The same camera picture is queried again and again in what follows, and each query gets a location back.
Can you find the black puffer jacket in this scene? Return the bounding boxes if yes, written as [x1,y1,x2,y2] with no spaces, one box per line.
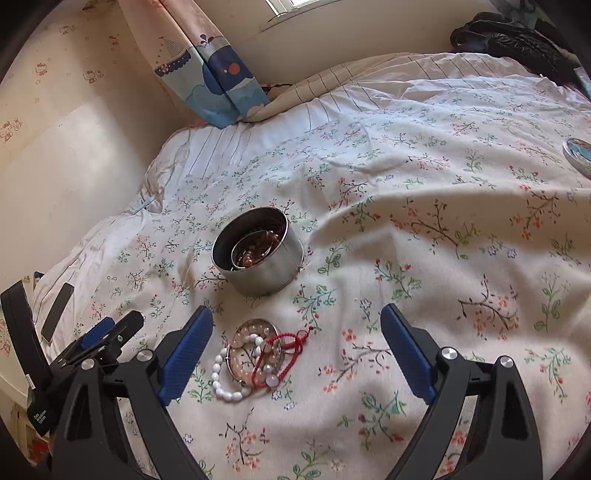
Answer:
[450,11,586,88]

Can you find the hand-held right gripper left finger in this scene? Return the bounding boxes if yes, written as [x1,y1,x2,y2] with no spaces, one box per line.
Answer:
[52,305,215,480]

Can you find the pale translucent bead bracelet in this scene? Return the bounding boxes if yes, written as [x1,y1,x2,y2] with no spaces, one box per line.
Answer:
[229,323,282,387]

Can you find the whale print curtain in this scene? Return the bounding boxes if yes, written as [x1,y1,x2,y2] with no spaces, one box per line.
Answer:
[117,0,271,129]

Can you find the silver bangle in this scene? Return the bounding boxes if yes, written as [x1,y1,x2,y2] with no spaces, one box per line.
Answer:
[226,318,282,387]
[230,230,279,272]

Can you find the brown bead bracelet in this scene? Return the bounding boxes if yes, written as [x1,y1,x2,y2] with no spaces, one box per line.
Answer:
[235,225,285,269]

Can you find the red cord bracelet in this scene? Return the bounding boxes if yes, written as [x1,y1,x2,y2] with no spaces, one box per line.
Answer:
[252,326,315,389]

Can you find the round printed tin lid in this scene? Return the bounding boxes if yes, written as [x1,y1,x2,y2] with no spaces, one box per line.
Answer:
[562,138,591,179]

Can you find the window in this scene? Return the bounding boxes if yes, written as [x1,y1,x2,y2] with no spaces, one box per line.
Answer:
[265,0,326,16]

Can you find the floral duvet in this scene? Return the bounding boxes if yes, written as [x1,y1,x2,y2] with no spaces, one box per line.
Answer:
[32,76,591,480]

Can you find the striped pillow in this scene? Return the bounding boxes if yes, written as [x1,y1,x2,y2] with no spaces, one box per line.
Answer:
[241,52,522,123]

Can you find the white bead bracelet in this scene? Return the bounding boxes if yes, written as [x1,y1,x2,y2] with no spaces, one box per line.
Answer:
[211,333,267,402]

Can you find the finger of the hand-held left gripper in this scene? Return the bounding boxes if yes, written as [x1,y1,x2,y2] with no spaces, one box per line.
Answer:
[90,310,145,365]
[69,316,117,365]

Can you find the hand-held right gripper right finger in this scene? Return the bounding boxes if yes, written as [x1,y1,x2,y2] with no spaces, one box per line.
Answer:
[380,303,539,480]

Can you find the round metal tin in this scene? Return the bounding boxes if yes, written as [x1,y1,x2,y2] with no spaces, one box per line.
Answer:
[211,208,304,297]

